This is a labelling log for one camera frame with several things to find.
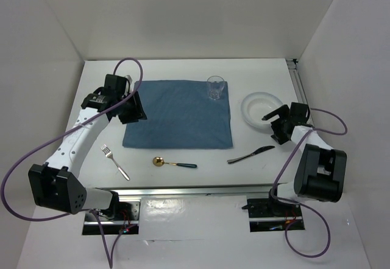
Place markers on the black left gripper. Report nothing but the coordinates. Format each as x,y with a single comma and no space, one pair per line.
137,112

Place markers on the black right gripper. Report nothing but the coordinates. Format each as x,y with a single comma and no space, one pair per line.
284,111

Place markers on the clear glass plate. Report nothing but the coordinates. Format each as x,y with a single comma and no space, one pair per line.
255,106

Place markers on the silver fork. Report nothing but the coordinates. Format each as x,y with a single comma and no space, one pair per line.
109,154

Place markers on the blue cloth napkin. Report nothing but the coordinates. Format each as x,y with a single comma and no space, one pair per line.
180,115

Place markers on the clear plastic cup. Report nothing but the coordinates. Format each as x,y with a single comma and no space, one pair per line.
215,85

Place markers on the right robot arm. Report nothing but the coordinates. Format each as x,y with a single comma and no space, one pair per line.
284,192

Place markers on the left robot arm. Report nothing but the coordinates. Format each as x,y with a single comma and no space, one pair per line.
55,183

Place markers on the silver table knife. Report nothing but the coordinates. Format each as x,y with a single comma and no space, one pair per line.
256,152

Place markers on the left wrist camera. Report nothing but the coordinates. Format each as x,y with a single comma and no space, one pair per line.
118,85

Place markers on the aluminium rail frame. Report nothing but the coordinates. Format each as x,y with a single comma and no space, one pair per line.
309,120

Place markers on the gold spoon with dark handle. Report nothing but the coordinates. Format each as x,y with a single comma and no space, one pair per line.
159,162

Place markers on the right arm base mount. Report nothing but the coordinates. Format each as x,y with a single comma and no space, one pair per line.
266,215

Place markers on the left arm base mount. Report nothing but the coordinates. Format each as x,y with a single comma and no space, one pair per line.
126,220

